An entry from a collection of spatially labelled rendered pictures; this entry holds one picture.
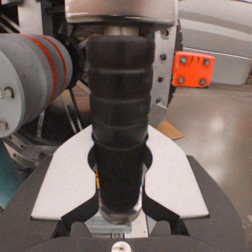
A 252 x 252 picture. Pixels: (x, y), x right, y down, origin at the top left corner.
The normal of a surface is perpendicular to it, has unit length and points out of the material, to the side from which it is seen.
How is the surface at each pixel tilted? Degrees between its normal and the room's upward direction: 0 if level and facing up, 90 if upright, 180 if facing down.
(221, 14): 90
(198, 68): 90
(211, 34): 90
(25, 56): 56
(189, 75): 90
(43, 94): 100
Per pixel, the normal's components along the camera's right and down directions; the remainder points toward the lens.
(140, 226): 0.02, -0.87
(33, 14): 0.04, 0.50
